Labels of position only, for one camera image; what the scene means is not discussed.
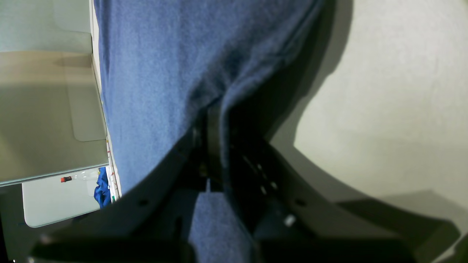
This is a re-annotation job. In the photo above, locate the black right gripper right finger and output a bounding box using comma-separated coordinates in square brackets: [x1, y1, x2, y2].
[220, 112, 461, 263]

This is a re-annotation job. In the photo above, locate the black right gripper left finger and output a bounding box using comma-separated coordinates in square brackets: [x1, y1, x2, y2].
[29, 106, 220, 263]

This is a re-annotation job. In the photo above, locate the blue t-shirt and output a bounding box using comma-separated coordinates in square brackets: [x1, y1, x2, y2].
[93, 0, 326, 263]

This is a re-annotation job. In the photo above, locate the blue cloth in background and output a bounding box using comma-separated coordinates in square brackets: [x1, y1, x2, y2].
[94, 167, 112, 209]

